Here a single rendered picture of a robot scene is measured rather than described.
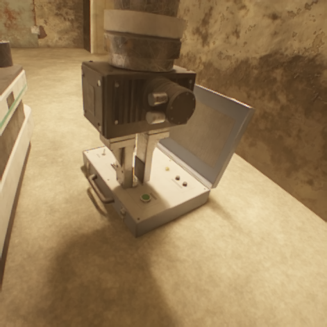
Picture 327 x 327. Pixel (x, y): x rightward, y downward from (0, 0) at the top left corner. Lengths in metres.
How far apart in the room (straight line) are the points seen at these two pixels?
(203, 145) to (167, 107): 0.37
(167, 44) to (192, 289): 0.51
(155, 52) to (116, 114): 0.13
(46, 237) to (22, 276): 0.11
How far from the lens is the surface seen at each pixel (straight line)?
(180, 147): 0.79
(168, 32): 0.43
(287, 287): 0.64
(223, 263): 0.59
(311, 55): 0.87
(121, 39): 0.43
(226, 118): 0.68
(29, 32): 4.26
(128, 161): 0.55
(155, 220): 0.57
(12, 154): 0.62
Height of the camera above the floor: 0.47
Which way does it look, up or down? 33 degrees down
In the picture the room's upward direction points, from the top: 9 degrees clockwise
